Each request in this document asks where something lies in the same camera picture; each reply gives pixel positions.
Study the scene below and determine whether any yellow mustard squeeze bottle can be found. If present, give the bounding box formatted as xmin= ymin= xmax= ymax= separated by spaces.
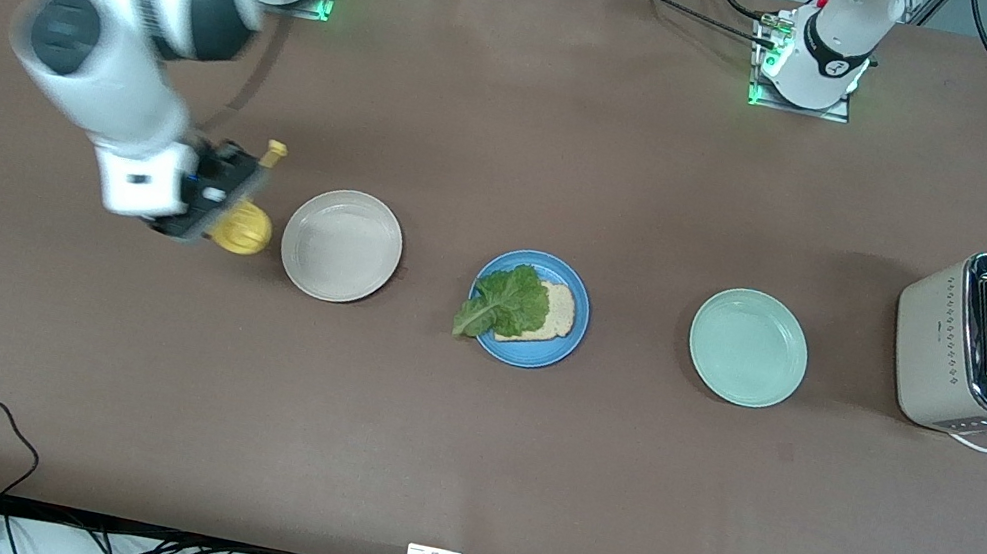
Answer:
xmin=207 ymin=131 xmax=292 ymax=262

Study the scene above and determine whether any green lettuce leaf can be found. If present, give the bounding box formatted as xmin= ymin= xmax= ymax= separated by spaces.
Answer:
xmin=451 ymin=254 xmax=558 ymax=354

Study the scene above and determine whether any toasted bread slice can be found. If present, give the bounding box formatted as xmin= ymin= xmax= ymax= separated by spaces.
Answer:
xmin=498 ymin=273 xmax=582 ymax=353

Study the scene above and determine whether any beige round plate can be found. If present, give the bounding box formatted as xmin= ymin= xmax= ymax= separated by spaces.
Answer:
xmin=273 ymin=180 xmax=412 ymax=314

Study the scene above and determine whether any blue round plate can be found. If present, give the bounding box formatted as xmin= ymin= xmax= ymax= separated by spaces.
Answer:
xmin=457 ymin=240 xmax=601 ymax=378

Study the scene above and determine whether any light green round plate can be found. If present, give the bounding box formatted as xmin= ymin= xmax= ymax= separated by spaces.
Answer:
xmin=678 ymin=280 xmax=819 ymax=417

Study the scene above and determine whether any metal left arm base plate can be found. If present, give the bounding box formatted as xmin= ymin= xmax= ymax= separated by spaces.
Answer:
xmin=744 ymin=14 xmax=865 ymax=125

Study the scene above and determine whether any long black base cable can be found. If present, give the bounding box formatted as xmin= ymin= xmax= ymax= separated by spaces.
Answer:
xmin=550 ymin=0 xmax=792 ymax=55

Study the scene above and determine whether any short black base cable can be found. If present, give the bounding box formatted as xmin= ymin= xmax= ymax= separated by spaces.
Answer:
xmin=690 ymin=0 xmax=782 ymax=29

